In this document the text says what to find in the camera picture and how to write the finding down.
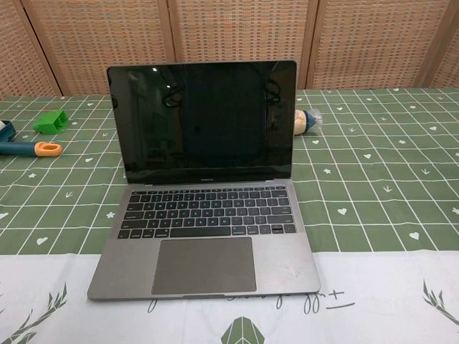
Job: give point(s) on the silver laptop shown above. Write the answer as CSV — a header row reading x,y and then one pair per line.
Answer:
x,y
215,265

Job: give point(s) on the mayonnaise squeeze bottle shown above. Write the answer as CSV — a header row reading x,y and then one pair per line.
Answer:
x,y
305,123

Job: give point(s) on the green checked tablecloth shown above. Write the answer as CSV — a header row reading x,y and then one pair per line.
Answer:
x,y
376,200

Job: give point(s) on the green plastic block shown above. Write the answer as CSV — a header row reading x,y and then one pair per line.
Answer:
x,y
48,123

